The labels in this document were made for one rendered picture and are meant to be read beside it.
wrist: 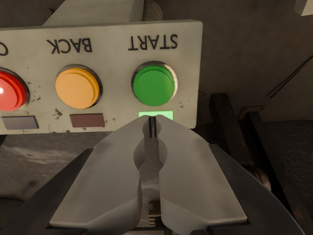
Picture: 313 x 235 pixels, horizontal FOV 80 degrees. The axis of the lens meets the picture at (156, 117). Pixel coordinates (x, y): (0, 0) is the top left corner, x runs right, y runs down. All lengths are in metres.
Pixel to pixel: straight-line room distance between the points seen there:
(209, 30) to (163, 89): 0.68
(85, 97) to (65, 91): 0.02
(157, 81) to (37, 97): 0.13
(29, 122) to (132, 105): 0.12
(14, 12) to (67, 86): 0.76
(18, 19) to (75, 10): 0.67
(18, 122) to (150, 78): 0.16
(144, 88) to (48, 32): 0.10
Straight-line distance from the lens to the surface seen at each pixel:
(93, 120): 0.22
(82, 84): 0.19
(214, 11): 0.82
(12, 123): 0.26
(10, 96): 0.23
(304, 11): 0.58
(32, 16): 0.92
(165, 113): 0.20
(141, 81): 0.18
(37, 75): 0.22
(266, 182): 0.80
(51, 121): 0.24
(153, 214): 2.47
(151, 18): 0.62
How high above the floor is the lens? 0.75
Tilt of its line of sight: 41 degrees down
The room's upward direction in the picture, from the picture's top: 179 degrees clockwise
